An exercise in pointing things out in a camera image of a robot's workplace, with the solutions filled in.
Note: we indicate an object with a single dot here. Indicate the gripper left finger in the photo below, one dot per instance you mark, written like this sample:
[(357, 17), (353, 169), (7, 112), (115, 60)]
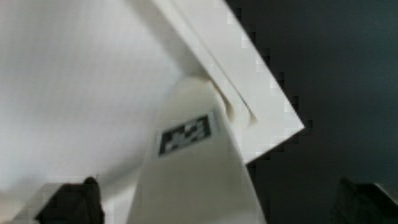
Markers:
[(65, 204)]

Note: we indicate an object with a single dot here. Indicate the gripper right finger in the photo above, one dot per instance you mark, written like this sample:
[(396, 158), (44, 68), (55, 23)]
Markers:
[(367, 203)]

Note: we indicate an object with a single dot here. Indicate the white leg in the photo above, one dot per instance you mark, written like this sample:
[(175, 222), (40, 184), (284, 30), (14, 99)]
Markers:
[(195, 186)]

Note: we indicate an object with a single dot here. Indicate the white square desk top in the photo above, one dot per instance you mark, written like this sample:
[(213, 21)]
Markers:
[(97, 54)]

